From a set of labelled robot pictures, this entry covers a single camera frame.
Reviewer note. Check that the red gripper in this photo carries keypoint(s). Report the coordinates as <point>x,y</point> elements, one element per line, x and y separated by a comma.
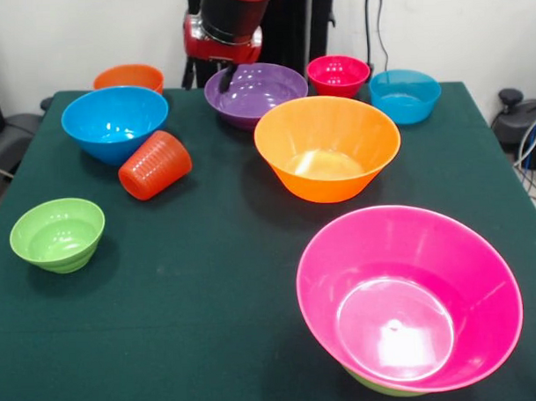
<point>223,52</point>

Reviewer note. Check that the large blue bowl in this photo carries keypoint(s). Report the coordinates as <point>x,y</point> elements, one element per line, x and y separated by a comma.
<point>111,122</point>

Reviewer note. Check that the small blue bowl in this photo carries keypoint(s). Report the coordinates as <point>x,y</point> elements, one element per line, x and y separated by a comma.
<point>403,99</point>

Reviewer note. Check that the orange-red plastic cup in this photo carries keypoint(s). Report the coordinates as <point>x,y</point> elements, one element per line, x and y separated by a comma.
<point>157,169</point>

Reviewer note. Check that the large pink bowl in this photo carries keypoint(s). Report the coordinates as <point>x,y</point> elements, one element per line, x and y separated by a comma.
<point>406,257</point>

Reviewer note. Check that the small green bowl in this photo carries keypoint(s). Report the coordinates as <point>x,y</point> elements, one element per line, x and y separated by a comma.
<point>54,243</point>

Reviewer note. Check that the small orange bowl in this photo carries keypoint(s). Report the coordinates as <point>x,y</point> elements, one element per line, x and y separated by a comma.
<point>127,75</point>

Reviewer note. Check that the small crimson bowl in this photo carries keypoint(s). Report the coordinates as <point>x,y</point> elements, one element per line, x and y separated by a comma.
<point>336,77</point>

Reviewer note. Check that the large orange bowl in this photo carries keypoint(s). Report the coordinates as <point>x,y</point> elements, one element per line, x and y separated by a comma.
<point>328,163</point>

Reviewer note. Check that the dark green tablecloth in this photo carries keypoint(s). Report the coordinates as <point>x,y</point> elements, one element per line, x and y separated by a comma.
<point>166,323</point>

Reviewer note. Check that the medium green bowl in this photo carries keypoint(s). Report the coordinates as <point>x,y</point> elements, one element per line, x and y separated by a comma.
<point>376,386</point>

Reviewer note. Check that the purple bowl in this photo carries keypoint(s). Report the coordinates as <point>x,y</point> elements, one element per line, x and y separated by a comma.
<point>264,90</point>

